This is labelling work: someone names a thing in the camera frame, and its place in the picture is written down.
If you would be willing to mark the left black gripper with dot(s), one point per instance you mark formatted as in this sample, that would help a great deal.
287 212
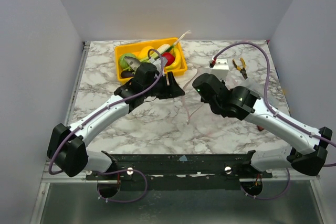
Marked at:
172 91

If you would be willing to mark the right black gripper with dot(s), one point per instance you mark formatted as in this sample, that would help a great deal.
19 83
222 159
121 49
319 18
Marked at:
216 104

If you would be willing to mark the yellow toy bananas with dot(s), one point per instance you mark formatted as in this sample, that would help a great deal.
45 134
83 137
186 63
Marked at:
176 64

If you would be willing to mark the red toy apple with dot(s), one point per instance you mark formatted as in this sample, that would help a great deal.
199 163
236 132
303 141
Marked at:
169 58

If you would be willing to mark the clear zip top bag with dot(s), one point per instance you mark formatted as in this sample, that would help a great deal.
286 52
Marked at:
201 84

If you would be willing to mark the grey toy fish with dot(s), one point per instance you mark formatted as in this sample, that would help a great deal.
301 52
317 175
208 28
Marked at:
133 63

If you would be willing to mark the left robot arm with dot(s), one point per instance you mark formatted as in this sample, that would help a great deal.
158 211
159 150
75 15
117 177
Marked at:
68 144

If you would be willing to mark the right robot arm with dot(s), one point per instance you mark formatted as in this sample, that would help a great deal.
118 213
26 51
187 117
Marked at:
304 152

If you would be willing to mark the green toy celery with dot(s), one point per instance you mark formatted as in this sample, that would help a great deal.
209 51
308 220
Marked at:
163 48

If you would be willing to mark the toy green onion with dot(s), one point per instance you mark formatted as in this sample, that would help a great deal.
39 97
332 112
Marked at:
178 40

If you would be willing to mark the yellow toy lemon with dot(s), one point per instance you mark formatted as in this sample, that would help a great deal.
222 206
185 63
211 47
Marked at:
143 54

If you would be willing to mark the purple toy eggplant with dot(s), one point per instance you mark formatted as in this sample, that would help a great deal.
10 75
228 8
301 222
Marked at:
127 74

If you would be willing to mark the green toy cabbage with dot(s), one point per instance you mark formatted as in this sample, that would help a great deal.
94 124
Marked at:
122 61

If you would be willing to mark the yellow plastic bin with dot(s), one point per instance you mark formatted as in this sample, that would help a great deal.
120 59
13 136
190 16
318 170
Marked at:
135 48

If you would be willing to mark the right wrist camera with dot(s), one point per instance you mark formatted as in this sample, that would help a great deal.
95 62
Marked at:
219 68

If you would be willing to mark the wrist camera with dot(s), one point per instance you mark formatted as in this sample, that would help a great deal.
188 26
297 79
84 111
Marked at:
219 68
157 63

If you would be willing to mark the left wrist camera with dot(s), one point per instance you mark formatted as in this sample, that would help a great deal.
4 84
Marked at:
157 63

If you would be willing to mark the yellow handled pliers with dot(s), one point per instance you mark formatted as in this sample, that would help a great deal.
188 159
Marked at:
242 68

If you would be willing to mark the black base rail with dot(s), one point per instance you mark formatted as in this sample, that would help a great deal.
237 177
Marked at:
180 172

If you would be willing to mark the aluminium frame rail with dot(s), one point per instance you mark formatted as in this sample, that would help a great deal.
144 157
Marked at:
58 134

